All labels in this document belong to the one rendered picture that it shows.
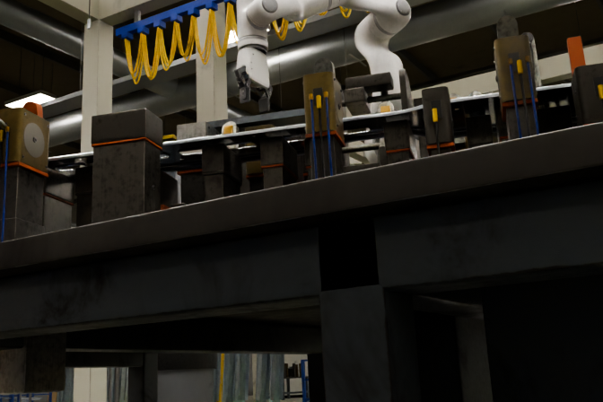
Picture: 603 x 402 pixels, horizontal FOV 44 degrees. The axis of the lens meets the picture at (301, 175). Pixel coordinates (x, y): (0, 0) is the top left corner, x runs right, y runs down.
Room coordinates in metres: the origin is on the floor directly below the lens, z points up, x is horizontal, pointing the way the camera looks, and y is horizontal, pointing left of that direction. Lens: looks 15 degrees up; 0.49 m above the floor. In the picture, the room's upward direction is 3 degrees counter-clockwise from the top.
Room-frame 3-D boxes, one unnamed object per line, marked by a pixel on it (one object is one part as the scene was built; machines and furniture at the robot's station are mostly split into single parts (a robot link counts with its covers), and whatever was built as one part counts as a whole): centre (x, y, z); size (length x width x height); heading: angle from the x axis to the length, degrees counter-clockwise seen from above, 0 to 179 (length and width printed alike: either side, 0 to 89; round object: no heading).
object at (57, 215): (1.67, 0.58, 0.84); 0.12 x 0.05 x 0.29; 166
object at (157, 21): (4.64, 0.27, 2.98); 2.51 x 0.07 x 0.60; 60
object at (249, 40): (1.92, 0.12, 1.40); 0.09 x 0.08 x 0.03; 150
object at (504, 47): (1.21, -0.38, 0.87); 0.12 x 0.07 x 0.35; 166
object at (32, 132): (1.47, 0.59, 0.88); 0.14 x 0.09 x 0.36; 166
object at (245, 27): (1.91, 0.11, 1.48); 0.09 x 0.08 x 0.13; 29
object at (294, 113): (1.90, 0.11, 1.16); 0.37 x 0.14 x 0.02; 76
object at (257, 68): (1.91, 0.12, 1.34); 0.10 x 0.07 x 0.11; 150
